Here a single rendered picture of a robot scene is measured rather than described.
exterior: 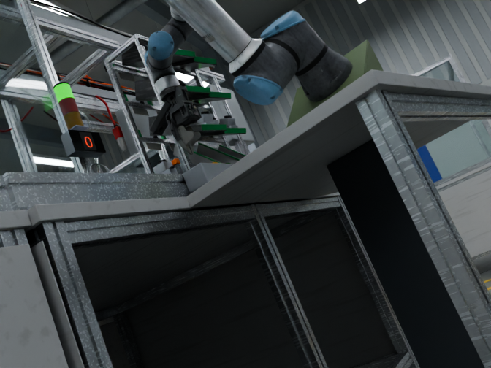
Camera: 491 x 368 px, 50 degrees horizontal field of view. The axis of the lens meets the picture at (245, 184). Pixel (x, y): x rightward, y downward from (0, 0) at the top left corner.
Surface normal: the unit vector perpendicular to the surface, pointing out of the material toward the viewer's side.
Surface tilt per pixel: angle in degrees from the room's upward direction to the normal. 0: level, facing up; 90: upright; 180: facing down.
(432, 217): 90
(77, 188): 90
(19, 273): 90
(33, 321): 90
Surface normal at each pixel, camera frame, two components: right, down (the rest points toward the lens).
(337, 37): -0.38, -0.05
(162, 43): 0.16, -0.29
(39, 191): 0.78, -0.43
